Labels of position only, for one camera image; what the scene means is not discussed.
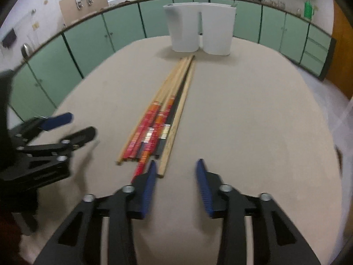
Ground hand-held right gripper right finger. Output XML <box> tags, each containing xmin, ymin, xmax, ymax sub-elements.
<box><xmin>196</xmin><ymin>159</ymin><xmax>322</xmax><ymax>265</ymax></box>

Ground brown cardboard board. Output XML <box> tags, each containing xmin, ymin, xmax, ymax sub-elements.
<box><xmin>59</xmin><ymin>0</ymin><xmax>109</xmax><ymax>27</ymax></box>

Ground brown wooden door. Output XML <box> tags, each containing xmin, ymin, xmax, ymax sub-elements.
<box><xmin>324</xmin><ymin>0</ymin><xmax>353</xmax><ymax>100</ymax></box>

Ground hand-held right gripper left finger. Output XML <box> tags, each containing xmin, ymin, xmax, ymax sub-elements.
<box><xmin>33</xmin><ymin>160</ymin><xmax>157</xmax><ymax>265</ymax></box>

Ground green lower kitchen cabinets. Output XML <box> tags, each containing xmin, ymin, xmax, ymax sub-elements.
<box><xmin>0</xmin><ymin>0</ymin><xmax>337</xmax><ymax>122</ymax></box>

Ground green thermos jug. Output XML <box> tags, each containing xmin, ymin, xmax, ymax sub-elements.
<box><xmin>304</xmin><ymin>0</ymin><xmax>315</xmax><ymax>20</ymax></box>

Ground pile of chopsticks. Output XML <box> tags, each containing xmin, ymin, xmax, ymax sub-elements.
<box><xmin>116</xmin><ymin>55</ymin><xmax>197</xmax><ymax>178</ymax></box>

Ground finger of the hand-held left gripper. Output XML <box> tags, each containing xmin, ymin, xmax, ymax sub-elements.
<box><xmin>9</xmin><ymin>112</ymin><xmax>74</xmax><ymax>144</ymax></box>
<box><xmin>0</xmin><ymin>126</ymin><xmax>98</xmax><ymax>191</ymax></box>

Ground black wall holder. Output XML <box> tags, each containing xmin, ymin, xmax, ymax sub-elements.
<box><xmin>1</xmin><ymin>28</ymin><xmax>17</xmax><ymax>48</ymax></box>

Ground white two-compartment utensil holder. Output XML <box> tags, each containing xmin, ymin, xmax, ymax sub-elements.
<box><xmin>163</xmin><ymin>2</ymin><xmax>236</xmax><ymax>56</ymax></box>

